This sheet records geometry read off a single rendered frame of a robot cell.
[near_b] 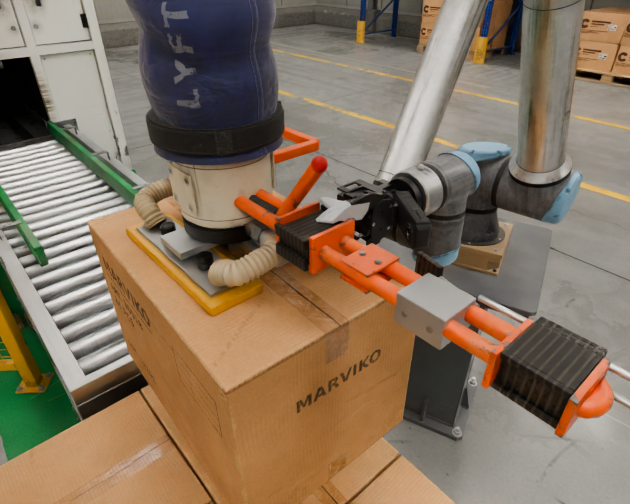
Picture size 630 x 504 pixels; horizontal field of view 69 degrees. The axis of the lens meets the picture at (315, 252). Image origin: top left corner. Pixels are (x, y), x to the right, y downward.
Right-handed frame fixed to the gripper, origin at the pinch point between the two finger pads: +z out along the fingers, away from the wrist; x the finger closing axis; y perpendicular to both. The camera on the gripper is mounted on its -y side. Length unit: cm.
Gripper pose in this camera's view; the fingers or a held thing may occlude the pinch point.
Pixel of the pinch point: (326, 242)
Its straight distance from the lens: 66.0
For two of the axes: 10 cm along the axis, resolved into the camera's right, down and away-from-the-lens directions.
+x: 0.0, -8.3, -5.5
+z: -7.6, 3.6, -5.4
